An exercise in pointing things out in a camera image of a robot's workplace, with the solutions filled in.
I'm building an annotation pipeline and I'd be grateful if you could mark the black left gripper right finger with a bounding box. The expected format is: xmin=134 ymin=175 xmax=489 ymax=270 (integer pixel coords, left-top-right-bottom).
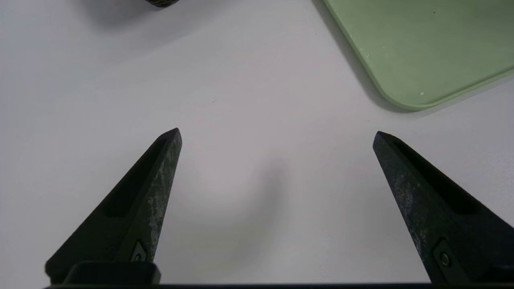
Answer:
xmin=373 ymin=131 xmax=514 ymax=289

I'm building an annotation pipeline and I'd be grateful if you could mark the light green plastic tray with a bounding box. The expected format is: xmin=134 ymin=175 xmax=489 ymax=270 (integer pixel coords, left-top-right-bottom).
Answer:
xmin=323 ymin=0 xmax=514 ymax=111

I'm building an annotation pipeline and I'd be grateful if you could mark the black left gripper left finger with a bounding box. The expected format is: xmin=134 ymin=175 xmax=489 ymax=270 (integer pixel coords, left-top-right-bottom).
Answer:
xmin=44 ymin=128 xmax=182 ymax=284

